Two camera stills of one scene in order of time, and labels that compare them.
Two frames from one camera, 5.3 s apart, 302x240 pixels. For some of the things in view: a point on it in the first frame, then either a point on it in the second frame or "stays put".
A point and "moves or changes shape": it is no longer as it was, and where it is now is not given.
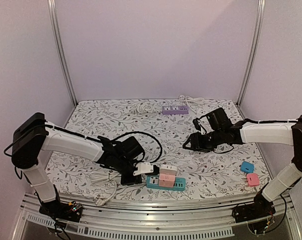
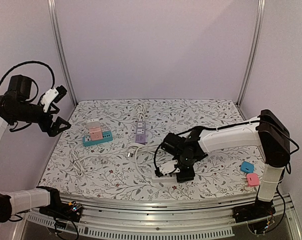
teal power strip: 153,182 moves or changes shape
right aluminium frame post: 256,48 stays put
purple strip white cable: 143,108 -> 140,109
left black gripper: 126,181 -> 53,130
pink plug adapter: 253,179 stays put
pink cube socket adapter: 166,180 -> 95,133
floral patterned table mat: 171,172 stays put
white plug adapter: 168,169 moves or changes shape
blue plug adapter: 247,167 stays put
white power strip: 204,118 -> 165,179
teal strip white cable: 105,177 -> 76,162
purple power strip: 173,110 -> 140,136
